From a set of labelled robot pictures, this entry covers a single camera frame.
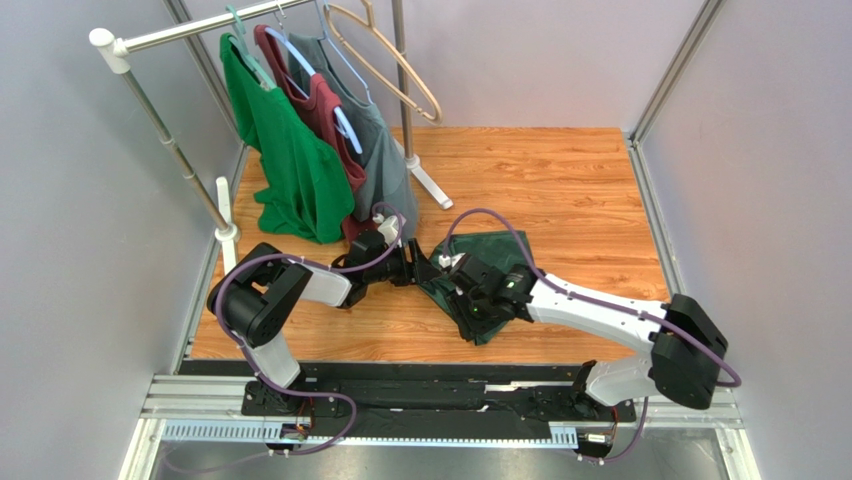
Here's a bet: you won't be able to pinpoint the green hanging t-shirt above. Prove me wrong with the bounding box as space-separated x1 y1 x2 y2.
219 33 355 244

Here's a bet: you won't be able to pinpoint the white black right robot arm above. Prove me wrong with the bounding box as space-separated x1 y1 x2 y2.
439 253 728 410

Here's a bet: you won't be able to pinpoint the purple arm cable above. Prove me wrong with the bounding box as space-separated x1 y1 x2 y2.
162 201 407 475
442 207 743 465

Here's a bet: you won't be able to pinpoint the teal plastic hanger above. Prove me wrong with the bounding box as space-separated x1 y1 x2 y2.
226 5 276 91

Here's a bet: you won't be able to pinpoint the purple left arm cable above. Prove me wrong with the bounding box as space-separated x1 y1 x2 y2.
162 201 407 475

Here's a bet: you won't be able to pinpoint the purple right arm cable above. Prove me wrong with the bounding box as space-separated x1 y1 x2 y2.
442 207 743 465

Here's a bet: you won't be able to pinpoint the aluminium front frame rail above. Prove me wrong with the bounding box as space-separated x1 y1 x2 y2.
120 360 760 479

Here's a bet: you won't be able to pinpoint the white metal clothes rack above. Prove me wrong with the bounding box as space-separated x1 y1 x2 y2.
88 0 455 268

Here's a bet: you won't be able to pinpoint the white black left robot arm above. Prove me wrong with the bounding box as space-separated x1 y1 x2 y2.
207 230 441 389

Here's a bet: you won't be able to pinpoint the grey-blue hanging shirt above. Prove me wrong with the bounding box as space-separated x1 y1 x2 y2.
289 33 419 241

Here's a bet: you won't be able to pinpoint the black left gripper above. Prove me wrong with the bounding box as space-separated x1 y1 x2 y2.
364 237 441 286

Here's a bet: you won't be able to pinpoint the dark green cloth napkin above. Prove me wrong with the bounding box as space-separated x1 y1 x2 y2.
419 231 536 346

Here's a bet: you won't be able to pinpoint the aluminium frame rail right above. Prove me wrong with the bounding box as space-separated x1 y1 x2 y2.
624 1 725 295

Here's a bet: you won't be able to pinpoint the beige wooden hanger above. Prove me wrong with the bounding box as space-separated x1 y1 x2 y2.
320 0 445 126

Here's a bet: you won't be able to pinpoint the maroon hanging shirt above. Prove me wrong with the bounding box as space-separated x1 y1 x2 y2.
254 23 377 242

